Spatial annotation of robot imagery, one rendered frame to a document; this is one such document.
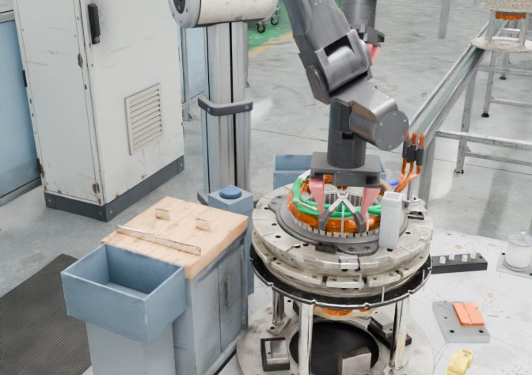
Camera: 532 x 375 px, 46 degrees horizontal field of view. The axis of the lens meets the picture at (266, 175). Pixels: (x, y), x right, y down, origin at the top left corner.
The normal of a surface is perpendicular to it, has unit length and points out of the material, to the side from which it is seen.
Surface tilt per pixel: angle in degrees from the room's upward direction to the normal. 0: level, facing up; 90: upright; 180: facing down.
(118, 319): 90
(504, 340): 0
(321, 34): 76
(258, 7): 115
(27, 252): 0
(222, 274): 90
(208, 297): 90
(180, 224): 0
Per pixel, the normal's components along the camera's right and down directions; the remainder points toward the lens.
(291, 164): -0.02, 0.41
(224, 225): 0.00, -0.91
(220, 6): 0.44, 0.62
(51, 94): -0.43, 0.37
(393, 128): 0.47, 0.37
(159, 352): 0.89, 0.19
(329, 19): 0.37, 0.15
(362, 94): -0.29, -0.74
